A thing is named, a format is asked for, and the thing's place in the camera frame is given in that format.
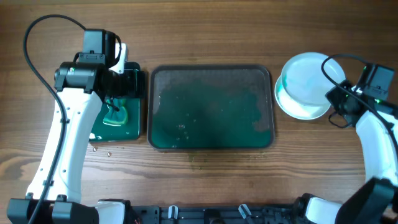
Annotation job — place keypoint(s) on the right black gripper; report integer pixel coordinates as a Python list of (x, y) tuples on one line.
[(330, 94)]

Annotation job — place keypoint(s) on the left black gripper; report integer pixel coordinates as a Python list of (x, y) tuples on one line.
[(127, 90)]

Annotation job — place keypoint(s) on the green yellow sponge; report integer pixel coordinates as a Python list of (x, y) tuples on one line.
[(117, 114)]

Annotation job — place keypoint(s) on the white plate stained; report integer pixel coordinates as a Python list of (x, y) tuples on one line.
[(295, 109), (304, 81)]

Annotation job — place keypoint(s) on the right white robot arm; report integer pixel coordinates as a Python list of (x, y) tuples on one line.
[(375, 123)]

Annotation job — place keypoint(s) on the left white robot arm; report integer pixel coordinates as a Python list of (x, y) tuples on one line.
[(54, 195)]

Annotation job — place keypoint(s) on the small green water tray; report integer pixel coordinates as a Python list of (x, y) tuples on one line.
[(129, 131)]

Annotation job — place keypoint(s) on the large dark serving tray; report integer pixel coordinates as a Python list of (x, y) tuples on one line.
[(206, 107)]

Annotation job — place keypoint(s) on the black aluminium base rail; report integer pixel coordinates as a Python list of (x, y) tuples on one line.
[(278, 214)]

